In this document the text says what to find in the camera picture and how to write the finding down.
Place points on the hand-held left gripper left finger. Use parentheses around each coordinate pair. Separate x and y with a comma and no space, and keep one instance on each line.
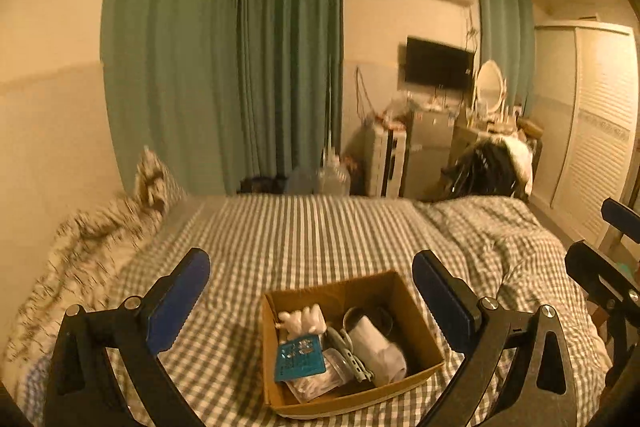
(177,302)

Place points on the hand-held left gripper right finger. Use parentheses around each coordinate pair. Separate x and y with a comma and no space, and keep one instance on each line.
(442,302)

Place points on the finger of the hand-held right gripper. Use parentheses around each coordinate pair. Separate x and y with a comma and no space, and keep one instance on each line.
(620,214)
(592,264)

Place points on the dark round container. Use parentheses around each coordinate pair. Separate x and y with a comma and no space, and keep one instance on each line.
(382,319)

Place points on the light grey knitted sock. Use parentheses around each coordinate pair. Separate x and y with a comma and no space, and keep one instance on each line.
(377,349)

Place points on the pale green plastic clip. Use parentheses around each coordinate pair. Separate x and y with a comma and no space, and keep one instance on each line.
(352,359)

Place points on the cardboard box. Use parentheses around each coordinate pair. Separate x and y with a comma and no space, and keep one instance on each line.
(320,294)

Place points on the white lumpy toy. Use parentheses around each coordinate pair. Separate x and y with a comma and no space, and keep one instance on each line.
(302,319)

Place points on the blue packet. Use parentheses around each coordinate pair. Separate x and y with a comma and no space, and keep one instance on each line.
(300,357)

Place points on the clear plastic packet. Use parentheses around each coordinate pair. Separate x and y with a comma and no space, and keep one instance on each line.
(315,387)

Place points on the white louvred wardrobe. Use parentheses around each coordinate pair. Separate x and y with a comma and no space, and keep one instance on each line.
(585,132)

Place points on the floral quilt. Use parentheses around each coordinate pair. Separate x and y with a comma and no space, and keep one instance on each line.
(75,267)

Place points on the white jacket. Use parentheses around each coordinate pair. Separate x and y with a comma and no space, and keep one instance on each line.
(520,159)

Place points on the checked pillow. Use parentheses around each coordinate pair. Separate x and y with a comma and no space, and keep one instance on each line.
(157,182)

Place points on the black bag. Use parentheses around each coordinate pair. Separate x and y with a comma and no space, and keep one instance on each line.
(260,185)

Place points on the checked bed sheet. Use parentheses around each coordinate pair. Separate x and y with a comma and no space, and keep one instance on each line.
(310,237)

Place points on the grey small fridge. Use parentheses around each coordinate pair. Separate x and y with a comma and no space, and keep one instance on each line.
(427,152)

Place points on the clear water jug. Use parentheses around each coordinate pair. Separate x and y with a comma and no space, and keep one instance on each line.
(334,174)

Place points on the white oval mirror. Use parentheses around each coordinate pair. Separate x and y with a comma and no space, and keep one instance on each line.
(489,84)

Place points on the clear plastic bag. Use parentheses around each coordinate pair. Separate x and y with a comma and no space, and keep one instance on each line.
(397,109)

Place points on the narrow green curtain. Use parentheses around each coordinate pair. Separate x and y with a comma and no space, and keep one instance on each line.
(505,42)

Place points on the wide green curtain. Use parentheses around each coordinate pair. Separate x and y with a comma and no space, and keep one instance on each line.
(170,47)

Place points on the black wall television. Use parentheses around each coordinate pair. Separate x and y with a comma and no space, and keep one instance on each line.
(437,62)

